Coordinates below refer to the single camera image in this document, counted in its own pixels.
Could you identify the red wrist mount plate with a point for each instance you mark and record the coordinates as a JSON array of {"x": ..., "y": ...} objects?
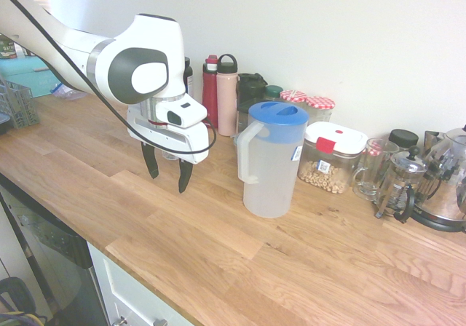
[{"x": 158, "y": 123}]

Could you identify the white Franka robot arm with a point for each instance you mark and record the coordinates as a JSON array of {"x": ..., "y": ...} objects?
[{"x": 153, "y": 35}]

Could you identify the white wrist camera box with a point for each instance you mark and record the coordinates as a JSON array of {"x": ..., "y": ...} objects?
[{"x": 193, "y": 113}]

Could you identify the grey dish rack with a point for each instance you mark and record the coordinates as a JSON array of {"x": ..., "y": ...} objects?
[{"x": 22, "y": 104}]

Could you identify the translucent pitcher with blue lid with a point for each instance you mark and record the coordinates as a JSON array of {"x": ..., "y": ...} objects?
[{"x": 269, "y": 180}]

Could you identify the glass French press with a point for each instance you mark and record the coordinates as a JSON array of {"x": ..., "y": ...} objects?
[{"x": 400, "y": 180}]

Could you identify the jar with green lid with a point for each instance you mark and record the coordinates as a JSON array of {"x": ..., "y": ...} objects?
[{"x": 273, "y": 93}]

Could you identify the clear glass mug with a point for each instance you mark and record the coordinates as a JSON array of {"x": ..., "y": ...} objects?
[{"x": 375, "y": 158}]

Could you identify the steel electric kettle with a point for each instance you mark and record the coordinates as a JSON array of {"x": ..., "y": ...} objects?
[{"x": 444, "y": 202}]

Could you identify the pink water bottle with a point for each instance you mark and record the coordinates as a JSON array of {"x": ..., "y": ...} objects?
[{"x": 226, "y": 100}]

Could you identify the clear zip bag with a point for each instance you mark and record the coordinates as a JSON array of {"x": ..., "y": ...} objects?
[{"x": 65, "y": 92}]

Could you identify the dark shaker bottle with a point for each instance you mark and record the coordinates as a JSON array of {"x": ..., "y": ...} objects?
[{"x": 247, "y": 93}]

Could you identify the green oat cup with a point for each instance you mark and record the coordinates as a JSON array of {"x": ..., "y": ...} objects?
[{"x": 7, "y": 49}]

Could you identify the white cabinet drawer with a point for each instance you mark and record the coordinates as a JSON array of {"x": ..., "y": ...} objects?
[{"x": 127, "y": 297}]

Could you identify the dark yogurt cup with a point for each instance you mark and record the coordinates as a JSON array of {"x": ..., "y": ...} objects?
[{"x": 26, "y": 54}]

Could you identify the black Vega protein tub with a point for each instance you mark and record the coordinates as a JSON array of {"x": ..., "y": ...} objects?
[{"x": 188, "y": 71}]

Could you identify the jar with red checkered lid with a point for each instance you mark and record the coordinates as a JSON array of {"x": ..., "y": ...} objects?
[
  {"x": 293, "y": 95},
  {"x": 320, "y": 104}
]

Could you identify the cereal container with white lid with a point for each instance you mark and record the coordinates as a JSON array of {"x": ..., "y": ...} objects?
[{"x": 327, "y": 173}]

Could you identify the teal bread box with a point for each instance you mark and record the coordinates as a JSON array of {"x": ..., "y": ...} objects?
[{"x": 22, "y": 75}]

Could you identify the clear drinking glass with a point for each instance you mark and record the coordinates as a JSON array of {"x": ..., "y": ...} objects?
[{"x": 169, "y": 155}]

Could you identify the red water bottle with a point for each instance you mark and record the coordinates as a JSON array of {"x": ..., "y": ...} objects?
[{"x": 210, "y": 96}]

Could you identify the jar with black lid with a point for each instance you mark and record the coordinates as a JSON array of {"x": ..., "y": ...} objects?
[{"x": 402, "y": 137}]

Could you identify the black dishwasher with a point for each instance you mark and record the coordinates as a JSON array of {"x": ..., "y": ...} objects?
[{"x": 54, "y": 253}]

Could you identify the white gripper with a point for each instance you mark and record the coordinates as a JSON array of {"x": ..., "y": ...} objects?
[{"x": 196, "y": 141}]

